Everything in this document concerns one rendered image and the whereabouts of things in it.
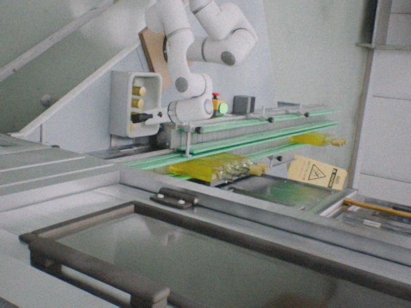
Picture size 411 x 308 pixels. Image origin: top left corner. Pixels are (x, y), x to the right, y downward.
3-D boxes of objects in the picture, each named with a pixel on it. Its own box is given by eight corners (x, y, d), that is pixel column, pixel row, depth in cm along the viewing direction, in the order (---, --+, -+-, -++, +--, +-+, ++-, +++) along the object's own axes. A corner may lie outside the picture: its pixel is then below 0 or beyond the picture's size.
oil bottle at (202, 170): (169, 172, 178) (216, 184, 167) (170, 157, 177) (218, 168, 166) (177, 170, 183) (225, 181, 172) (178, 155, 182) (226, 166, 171)
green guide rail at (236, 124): (178, 131, 178) (195, 134, 173) (178, 128, 177) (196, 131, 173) (329, 110, 323) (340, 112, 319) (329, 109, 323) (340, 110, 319)
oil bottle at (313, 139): (290, 141, 276) (338, 149, 261) (292, 131, 275) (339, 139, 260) (294, 140, 281) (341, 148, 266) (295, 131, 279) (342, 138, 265)
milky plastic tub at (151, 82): (108, 134, 165) (127, 138, 161) (111, 69, 161) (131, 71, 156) (141, 130, 180) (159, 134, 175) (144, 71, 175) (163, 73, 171)
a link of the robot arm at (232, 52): (197, 45, 171) (236, 47, 162) (214, 27, 178) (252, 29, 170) (203, 68, 177) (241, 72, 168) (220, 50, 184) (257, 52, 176)
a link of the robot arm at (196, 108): (197, 70, 145) (214, 71, 153) (170, 76, 151) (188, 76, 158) (204, 119, 146) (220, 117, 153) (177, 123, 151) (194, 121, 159)
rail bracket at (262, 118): (245, 119, 224) (270, 123, 217) (246, 104, 222) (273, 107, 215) (249, 118, 227) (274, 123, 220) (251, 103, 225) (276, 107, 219)
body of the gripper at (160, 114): (170, 124, 151) (144, 128, 158) (188, 121, 160) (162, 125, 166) (166, 101, 151) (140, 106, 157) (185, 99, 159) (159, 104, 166)
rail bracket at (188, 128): (169, 154, 175) (197, 160, 169) (172, 109, 172) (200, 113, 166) (174, 153, 178) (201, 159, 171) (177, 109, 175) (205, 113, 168)
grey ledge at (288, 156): (192, 183, 211) (213, 188, 206) (194, 164, 210) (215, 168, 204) (279, 156, 291) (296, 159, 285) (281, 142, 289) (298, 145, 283)
